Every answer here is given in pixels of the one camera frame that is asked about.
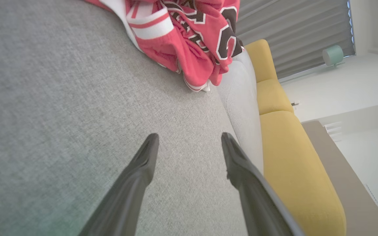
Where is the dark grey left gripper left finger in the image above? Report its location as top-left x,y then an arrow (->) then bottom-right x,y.
77,133 -> 159,236

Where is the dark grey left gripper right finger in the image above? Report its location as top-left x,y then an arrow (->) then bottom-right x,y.
221,132 -> 306,236

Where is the red jersey with black lettering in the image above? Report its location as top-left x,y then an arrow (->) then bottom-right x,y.
125,0 -> 244,92

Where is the long yellow sofa back cushion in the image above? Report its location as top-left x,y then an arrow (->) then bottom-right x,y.
260,111 -> 347,236

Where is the small grey sofa seat cushion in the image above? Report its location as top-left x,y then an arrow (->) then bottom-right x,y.
217,49 -> 265,174

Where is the small yellow sofa back cushion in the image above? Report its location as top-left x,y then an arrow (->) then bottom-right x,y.
244,39 -> 278,83
256,79 -> 294,115

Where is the large grey sofa seat cushion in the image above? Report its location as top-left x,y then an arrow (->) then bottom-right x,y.
0,0 -> 248,236

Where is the teal round lamp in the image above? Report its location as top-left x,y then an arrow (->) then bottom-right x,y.
322,45 -> 345,69

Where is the grey pleated curtain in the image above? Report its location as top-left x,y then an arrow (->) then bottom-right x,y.
235,0 -> 356,79

